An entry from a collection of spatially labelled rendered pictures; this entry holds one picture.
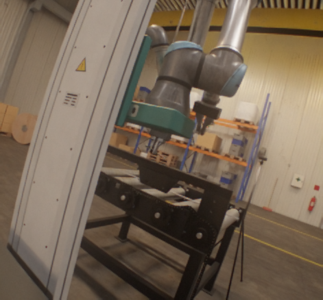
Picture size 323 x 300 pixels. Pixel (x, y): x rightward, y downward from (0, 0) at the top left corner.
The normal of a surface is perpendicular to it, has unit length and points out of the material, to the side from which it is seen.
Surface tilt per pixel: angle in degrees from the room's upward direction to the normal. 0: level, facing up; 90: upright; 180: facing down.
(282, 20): 90
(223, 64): 80
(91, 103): 90
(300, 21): 90
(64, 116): 90
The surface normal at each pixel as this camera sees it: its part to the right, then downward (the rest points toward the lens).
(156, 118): -0.49, -0.15
